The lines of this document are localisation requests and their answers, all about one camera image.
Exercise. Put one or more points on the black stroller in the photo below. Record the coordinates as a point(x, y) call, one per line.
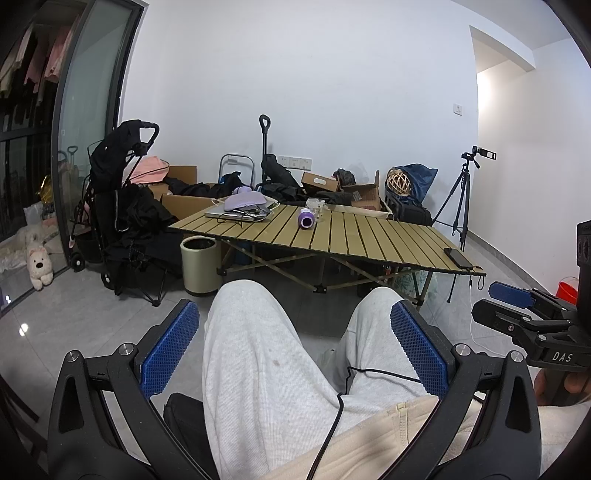
point(108, 157)

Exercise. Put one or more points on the wicker ball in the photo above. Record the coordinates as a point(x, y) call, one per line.
point(398, 182)

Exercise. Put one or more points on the beige trash can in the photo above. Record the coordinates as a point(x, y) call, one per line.
point(199, 267)

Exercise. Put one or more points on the black phone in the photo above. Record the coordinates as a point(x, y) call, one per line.
point(458, 258)

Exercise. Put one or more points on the pile of black clothes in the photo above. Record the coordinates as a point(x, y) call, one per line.
point(203, 187)

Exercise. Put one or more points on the plain cardboard box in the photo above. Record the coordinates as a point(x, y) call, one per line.
point(183, 174)

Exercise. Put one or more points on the person's cream jacket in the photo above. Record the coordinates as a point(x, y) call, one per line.
point(415, 445)

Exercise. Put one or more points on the patterned cloth bag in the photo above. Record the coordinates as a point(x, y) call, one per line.
point(406, 282)

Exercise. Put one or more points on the open cardboard box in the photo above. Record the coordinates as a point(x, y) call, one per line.
point(365, 196)

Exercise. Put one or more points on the silver laptop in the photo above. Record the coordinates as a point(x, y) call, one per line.
point(220, 213)

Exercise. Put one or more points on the blue bag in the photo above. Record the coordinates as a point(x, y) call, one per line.
point(421, 176)

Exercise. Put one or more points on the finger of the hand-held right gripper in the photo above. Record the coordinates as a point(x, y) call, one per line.
point(501, 316)
point(510, 294)

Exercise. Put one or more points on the clear glass jar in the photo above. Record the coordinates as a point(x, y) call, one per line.
point(315, 204)

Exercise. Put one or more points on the silver folding trolley frame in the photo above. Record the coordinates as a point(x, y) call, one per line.
point(236, 160)

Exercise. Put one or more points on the hanging clothes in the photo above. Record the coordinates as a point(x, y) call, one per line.
point(44, 60)

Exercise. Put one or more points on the olive slatted folding table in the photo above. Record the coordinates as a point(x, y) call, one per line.
point(369, 240)

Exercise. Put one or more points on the black bag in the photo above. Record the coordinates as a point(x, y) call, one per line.
point(184, 420)

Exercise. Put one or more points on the purple water bottle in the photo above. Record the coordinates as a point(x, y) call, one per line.
point(305, 218)

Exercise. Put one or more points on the black tripod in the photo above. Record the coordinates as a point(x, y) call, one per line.
point(459, 203)

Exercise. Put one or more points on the purple pouch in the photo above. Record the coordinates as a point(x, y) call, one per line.
point(243, 201)

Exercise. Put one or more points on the white plush dog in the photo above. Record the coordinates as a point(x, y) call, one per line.
point(38, 267)

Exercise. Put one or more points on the pink canopy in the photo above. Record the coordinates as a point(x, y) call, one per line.
point(150, 169)

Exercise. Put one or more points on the black backpack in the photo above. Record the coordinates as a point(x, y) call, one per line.
point(408, 211)

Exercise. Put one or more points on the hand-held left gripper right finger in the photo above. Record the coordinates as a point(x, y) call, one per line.
point(419, 347)

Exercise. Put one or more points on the sliding glass door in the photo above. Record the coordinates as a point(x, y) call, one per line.
point(87, 115)

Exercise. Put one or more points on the red bucket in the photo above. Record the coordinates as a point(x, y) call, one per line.
point(567, 291)

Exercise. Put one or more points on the white wall outlets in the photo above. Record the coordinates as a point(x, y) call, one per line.
point(295, 162)

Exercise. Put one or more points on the black folding chair with clothes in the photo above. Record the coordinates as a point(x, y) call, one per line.
point(138, 221)

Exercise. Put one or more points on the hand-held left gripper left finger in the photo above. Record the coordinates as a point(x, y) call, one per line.
point(170, 347)

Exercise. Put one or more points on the person's grey sweatpants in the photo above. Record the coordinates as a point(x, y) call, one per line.
point(258, 369)

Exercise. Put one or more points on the person's right hand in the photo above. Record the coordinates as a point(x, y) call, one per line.
point(578, 385)

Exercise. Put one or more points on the large cardboard box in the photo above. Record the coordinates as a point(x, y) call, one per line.
point(184, 205)

